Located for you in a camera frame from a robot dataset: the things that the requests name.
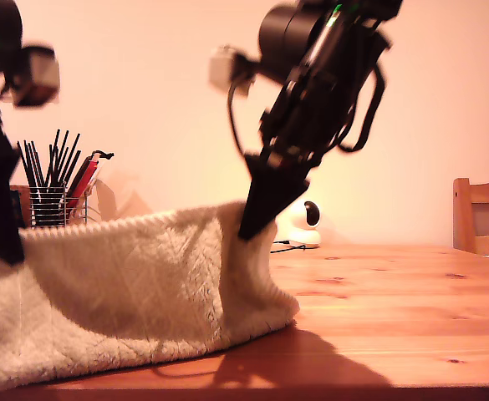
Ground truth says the wooden chair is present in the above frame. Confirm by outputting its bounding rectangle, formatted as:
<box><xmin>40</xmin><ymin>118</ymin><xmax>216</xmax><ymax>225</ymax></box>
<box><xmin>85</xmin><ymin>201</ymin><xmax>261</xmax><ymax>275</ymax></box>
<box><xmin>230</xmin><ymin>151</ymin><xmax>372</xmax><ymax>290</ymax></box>
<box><xmin>452</xmin><ymin>178</ymin><xmax>489</xmax><ymax>256</ymax></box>

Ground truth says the thick black sleeved cable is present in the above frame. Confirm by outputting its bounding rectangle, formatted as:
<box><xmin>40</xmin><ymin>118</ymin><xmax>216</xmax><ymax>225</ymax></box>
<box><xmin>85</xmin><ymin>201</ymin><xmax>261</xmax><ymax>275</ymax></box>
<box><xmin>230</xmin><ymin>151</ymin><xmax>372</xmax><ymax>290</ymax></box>
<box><xmin>339</xmin><ymin>62</ymin><xmax>386</xmax><ymax>155</ymax></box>

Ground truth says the red handled utensil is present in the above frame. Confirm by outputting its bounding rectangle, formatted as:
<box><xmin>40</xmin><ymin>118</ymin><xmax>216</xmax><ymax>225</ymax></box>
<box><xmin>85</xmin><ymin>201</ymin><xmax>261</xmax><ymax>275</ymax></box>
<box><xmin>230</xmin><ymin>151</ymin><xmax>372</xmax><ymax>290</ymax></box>
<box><xmin>65</xmin><ymin>152</ymin><xmax>104</xmax><ymax>210</ymax></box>

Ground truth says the cream fluffy tea towel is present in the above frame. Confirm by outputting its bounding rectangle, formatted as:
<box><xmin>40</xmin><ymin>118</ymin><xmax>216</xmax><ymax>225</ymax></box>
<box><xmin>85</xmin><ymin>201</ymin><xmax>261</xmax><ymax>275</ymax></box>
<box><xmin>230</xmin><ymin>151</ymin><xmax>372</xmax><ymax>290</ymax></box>
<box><xmin>0</xmin><ymin>200</ymin><xmax>302</xmax><ymax>393</ymax></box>

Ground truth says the wire utensil holder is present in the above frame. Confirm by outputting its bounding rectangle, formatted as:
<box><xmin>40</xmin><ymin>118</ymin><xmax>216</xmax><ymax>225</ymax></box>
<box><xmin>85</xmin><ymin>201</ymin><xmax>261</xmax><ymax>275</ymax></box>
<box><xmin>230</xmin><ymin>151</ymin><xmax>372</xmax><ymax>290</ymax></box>
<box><xmin>28</xmin><ymin>185</ymin><xmax>90</xmax><ymax>229</ymax></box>

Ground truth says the brown wooden box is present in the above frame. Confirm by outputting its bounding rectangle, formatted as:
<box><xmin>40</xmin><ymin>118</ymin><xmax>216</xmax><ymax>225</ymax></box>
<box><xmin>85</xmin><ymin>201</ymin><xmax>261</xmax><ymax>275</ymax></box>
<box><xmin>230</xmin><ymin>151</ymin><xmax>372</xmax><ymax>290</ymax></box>
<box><xmin>9</xmin><ymin>185</ymin><xmax>32</xmax><ymax>230</ymax></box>

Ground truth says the black security camera cable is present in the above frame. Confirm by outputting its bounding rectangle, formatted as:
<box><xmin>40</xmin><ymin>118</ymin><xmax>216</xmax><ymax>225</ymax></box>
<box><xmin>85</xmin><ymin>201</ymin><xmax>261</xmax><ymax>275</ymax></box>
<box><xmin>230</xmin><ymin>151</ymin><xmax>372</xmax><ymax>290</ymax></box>
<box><xmin>270</xmin><ymin>239</ymin><xmax>308</xmax><ymax>254</ymax></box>

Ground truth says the white round security camera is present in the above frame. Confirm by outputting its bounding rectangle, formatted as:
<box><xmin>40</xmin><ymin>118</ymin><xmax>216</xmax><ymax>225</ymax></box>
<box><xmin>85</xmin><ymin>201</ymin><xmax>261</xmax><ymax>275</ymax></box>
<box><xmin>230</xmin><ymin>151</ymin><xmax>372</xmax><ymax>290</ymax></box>
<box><xmin>275</xmin><ymin>199</ymin><xmax>324</xmax><ymax>250</ymax></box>

